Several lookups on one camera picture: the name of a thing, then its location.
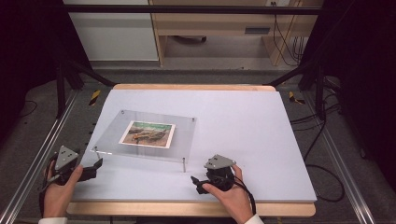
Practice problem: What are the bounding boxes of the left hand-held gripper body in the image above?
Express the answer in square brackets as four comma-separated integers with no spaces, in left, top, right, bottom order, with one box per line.
[46,145,82,187]

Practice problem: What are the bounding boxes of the yellow clamp right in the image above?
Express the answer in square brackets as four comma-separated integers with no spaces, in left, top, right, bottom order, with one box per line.
[288,91,306,105]

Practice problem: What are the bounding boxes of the black looped floor cable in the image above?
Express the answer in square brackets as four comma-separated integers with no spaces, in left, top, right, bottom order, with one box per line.
[303,119,346,203]

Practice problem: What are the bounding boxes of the white table sheet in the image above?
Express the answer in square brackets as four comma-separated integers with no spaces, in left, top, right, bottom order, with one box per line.
[72,89,318,203]

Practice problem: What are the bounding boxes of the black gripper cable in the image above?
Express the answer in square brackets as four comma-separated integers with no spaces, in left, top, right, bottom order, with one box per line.
[38,154,59,218]
[233,175,257,216]

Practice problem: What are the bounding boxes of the black horizontal bar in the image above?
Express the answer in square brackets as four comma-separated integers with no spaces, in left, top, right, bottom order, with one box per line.
[62,4,323,16]

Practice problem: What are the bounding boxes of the yellow clamp left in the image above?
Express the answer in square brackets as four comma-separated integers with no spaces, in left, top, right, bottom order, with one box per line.
[89,90,102,106]

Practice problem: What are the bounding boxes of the landscape photo print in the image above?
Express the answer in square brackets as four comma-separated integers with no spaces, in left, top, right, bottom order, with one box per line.
[118,120,177,149]

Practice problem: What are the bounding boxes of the aluminium floor rail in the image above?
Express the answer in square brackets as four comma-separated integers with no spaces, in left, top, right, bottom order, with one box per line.
[0,90,79,224]
[303,92,376,224]

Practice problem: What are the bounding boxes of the person's left hand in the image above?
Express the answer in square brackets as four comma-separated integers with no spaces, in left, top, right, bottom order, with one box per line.
[42,163,84,218]

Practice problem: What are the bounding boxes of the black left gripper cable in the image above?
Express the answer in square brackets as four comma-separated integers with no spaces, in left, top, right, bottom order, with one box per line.
[38,154,59,218]

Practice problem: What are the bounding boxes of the black floor cable bundle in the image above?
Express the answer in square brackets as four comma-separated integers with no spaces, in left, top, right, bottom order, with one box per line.
[289,92,343,133]

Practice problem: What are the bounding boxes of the wooden desk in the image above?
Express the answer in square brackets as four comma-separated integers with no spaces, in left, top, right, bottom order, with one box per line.
[148,0,325,67]

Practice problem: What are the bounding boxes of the person's right hand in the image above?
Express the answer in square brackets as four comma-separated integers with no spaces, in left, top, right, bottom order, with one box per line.
[201,164,255,224]

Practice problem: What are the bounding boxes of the wooden table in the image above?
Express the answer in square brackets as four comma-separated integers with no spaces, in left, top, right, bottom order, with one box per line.
[65,83,317,217]

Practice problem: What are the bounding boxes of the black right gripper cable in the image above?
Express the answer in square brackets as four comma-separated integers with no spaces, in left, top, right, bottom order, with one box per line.
[233,175,257,216]

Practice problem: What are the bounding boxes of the thin black floor cable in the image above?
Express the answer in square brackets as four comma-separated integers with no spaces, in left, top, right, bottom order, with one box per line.
[18,100,38,119]

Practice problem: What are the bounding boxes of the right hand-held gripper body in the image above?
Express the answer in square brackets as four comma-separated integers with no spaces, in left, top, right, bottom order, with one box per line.
[202,154,236,191]

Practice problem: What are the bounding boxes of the clear acrylic photo frame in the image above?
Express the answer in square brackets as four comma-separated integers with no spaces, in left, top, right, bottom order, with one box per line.
[90,109,198,174]

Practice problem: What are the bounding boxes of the black metal stand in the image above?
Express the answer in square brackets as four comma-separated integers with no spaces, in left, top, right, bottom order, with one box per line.
[264,59,328,120]
[55,59,117,119]

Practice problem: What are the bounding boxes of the black hanging wall cables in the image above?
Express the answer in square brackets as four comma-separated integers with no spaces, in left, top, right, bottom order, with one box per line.
[272,1,310,67]

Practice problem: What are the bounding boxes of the black curtain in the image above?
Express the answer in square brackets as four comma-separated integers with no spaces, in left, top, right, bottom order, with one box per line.
[0,0,94,144]
[298,0,396,190]

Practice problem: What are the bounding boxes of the white cabinet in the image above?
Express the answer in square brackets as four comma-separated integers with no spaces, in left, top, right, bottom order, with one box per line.
[63,0,160,62]

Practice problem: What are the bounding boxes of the yellow clamp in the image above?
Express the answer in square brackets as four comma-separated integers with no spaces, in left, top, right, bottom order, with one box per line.
[89,90,102,106]
[288,91,306,105]

